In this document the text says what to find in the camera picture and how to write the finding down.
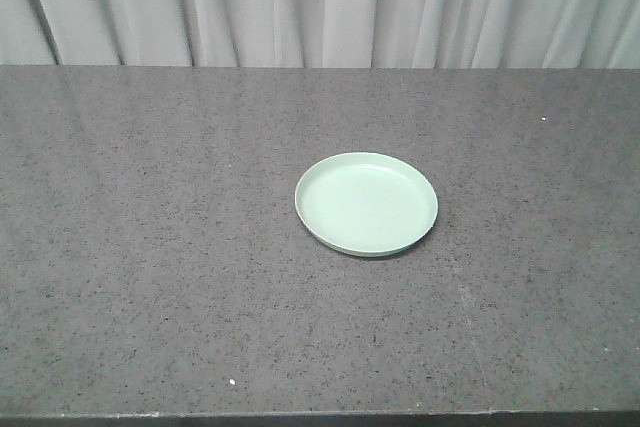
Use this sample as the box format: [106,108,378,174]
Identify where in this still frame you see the light green ceramic plate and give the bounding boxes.
[294,152,439,257]

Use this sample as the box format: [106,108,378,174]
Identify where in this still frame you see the white pleated curtain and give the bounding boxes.
[1,0,639,69]

